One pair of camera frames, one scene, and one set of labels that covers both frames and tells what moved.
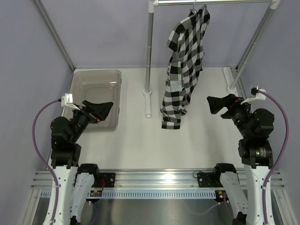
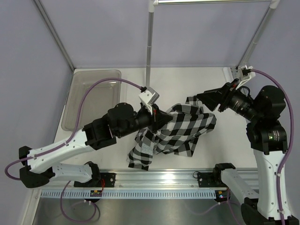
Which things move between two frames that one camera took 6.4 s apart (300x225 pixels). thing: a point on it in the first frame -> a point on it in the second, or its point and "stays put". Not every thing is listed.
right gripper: [231, 101] -> [211, 98]
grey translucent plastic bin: [98, 86] stays put
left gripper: [96, 112] -> [159, 118]
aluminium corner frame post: [42, 11] stays put
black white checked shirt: [185, 39] -> [178, 136]
